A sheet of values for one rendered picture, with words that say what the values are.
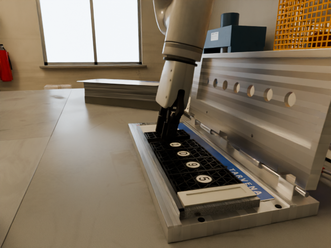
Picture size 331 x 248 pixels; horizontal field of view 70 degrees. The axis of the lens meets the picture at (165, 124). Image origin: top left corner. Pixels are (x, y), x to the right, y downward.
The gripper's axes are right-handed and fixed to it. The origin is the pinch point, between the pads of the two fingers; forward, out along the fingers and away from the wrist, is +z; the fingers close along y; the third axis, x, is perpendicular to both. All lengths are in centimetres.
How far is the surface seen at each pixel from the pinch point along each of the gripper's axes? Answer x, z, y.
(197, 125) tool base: 12.0, 0.1, -9.6
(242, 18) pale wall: 153, -101, -254
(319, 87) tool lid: 10.4, -14.6, 26.3
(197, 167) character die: 0.8, 1.1, 17.9
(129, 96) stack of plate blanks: -3.0, 0.7, -49.4
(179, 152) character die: -0.2, 1.3, 11.5
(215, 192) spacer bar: 0.6, 1.4, 25.2
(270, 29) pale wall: 160, -83, -200
